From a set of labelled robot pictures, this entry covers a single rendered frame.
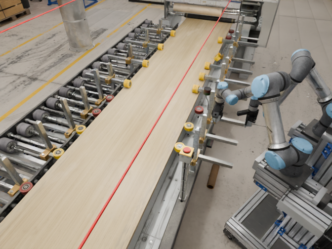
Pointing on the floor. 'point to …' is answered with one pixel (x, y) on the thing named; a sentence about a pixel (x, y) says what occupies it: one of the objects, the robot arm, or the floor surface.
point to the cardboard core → (213, 176)
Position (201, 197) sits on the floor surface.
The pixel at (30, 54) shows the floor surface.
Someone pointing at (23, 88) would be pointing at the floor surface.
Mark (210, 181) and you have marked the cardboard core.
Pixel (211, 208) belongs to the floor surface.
